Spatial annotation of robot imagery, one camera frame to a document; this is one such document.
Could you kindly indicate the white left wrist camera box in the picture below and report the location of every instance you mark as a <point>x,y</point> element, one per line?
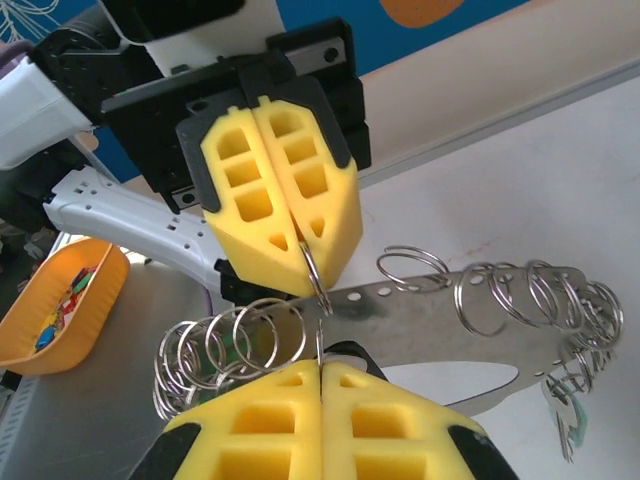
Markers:
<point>215,50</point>

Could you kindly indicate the green key tag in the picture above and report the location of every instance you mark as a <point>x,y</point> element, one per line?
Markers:
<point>242,345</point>
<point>580,425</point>

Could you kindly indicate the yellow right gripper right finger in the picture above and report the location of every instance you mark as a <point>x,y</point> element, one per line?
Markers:
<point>390,440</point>

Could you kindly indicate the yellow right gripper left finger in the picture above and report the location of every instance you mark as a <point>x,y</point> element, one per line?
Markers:
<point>260,440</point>

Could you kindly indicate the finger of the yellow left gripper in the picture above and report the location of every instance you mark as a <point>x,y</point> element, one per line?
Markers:
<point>240,240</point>
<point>335,220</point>

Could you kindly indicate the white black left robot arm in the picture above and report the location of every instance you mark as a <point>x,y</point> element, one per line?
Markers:
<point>130,220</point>

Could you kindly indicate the metal split keyring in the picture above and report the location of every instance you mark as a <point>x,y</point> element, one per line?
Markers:
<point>380,266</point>
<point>457,300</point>
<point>320,340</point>
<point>209,342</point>
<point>621,315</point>
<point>237,335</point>
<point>320,290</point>
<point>160,370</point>
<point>530,290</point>
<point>515,320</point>

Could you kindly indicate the black key tag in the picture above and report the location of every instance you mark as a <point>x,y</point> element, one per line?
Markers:
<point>357,352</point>

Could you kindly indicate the aluminium table edge rail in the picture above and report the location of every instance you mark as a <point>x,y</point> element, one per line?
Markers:
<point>500,125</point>

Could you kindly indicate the blue floral wall panel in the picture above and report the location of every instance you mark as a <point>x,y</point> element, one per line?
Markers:
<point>310,10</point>

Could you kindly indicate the blue key tag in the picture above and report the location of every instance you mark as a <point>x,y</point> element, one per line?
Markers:
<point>44,339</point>

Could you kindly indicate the orange plastic bin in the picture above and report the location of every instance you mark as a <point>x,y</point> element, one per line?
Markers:
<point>100,300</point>

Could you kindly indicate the yellow key tag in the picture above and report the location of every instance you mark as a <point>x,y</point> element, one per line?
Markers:
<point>54,318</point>

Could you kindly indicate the red key tag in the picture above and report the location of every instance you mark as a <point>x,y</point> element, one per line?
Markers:
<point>70,301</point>

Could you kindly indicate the silver key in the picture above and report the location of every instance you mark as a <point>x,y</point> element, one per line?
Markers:
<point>562,420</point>

